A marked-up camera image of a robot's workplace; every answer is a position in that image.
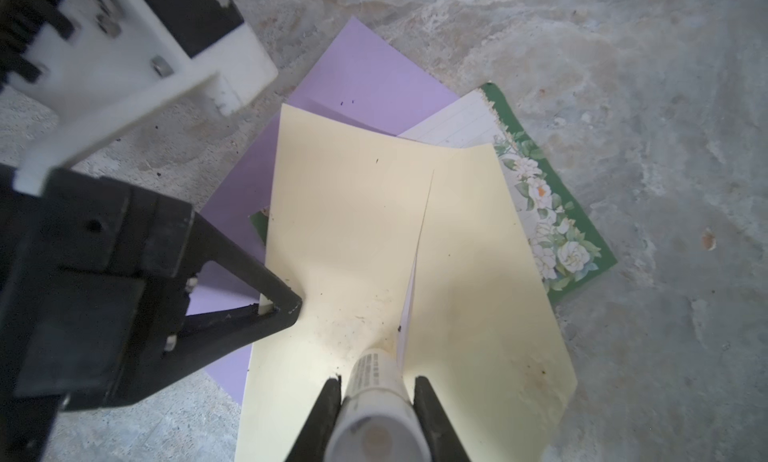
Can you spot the yellow envelope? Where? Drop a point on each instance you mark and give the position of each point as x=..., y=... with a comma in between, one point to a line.
x=417, y=250

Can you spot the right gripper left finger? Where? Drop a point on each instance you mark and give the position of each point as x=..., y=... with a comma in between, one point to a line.
x=313, y=439

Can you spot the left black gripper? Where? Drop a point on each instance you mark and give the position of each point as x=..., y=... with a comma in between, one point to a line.
x=85, y=267

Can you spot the white glue stick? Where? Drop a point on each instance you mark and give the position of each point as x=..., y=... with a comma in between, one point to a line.
x=377, y=421

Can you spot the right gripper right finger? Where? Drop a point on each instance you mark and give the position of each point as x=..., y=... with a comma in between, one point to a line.
x=442, y=440

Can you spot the purple paper sheet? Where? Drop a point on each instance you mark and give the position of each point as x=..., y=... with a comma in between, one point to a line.
x=361, y=81

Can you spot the floral green card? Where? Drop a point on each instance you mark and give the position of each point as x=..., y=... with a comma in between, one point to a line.
x=540, y=198

